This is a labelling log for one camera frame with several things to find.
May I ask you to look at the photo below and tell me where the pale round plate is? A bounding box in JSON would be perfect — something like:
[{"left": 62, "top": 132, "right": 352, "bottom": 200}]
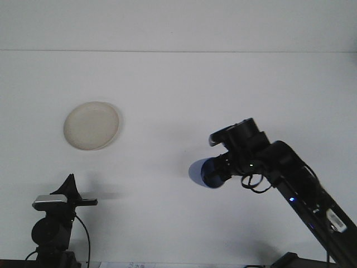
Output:
[{"left": 63, "top": 101, "right": 122, "bottom": 152}]

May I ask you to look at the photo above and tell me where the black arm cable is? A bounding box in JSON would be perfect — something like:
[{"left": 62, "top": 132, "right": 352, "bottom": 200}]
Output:
[
  {"left": 73, "top": 213, "right": 91, "bottom": 265},
  {"left": 240, "top": 172, "right": 273, "bottom": 194}
]

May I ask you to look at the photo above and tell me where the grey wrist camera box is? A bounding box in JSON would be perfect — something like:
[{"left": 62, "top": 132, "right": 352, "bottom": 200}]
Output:
[
  {"left": 209, "top": 122, "right": 240, "bottom": 148},
  {"left": 31, "top": 195, "right": 68, "bottom": 210}
]

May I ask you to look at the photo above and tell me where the pale blue cup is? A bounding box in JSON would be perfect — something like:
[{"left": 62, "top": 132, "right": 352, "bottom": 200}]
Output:
[{"left": 189, "top": 157, "right": 228, "bottom": 190}]

